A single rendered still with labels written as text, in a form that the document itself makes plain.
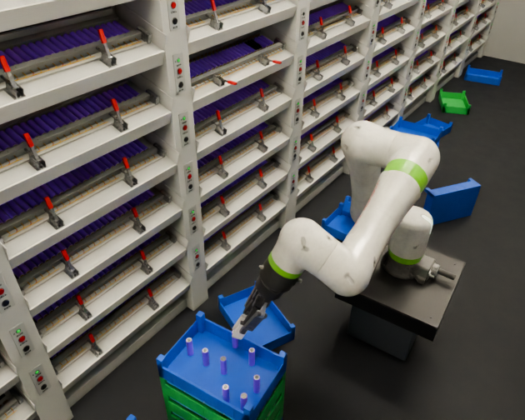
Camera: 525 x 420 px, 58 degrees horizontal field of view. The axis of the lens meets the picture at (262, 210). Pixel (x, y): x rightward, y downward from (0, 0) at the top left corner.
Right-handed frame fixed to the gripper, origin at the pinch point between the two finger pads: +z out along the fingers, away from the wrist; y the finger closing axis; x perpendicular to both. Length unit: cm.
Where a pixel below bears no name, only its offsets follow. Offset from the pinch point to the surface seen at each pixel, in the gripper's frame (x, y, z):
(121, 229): 39, 37, 14
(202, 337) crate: 5.6, 6.3, 16.9
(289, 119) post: -11, 109, -17
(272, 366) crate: -13.3, -3.4, 8.1
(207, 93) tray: 29, 67, -30
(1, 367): 57, -3, 44
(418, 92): -128, 256, -20
